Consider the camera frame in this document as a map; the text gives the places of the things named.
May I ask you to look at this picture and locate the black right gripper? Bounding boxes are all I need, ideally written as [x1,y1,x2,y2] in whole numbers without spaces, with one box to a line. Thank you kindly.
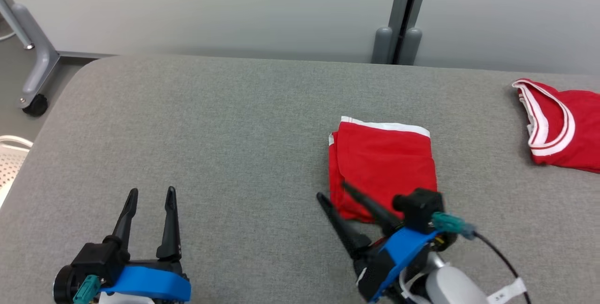
[316,181,404,303]

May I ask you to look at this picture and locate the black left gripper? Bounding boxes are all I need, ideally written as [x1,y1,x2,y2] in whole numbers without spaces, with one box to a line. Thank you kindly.
[103,186,189,276]

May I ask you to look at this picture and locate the red shorts with white band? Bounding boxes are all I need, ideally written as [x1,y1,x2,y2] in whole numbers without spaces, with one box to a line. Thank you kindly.
[328,116,438,224]

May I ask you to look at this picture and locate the red basketball jersey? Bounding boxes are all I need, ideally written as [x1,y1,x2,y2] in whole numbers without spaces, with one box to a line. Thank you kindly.
[512,78,600,174]

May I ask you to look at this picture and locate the white perforated laundry basket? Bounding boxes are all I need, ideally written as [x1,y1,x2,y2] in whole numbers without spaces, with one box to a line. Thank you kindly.
[0,135,34,210]

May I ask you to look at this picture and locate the grey partition leg with caster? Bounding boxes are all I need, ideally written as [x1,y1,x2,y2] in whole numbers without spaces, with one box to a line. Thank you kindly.
[0,0,61,118]

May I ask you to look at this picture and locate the teal left camera connector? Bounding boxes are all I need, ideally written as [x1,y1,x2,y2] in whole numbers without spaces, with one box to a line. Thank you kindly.
[73,274,102,304]

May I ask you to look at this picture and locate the teal camera connector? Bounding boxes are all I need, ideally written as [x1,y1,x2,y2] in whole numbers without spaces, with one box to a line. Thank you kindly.
[73,274,102,304]
[431,212,477,240]

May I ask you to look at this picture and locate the teal right camera connector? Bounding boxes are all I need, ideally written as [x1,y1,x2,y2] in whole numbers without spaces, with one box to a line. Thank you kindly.
[431,212,477,240]

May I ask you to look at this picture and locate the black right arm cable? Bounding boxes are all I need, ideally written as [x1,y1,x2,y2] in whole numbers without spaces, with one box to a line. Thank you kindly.
[473,231,533,304]

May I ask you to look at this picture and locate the white cable label tag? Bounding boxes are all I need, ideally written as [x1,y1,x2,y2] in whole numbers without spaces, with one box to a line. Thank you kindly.
[487,278,528,304]

